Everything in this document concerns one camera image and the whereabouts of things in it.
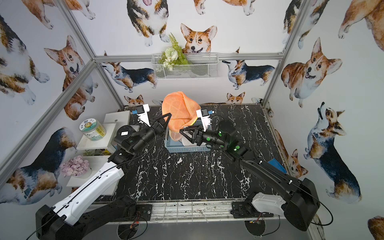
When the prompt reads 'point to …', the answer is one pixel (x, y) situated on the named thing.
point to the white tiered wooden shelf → (115, 120)
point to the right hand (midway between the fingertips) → (185, 124)
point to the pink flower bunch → (74, 166)
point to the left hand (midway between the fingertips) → (169, 111)
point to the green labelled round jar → (92, 129)
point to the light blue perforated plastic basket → (173, 146)
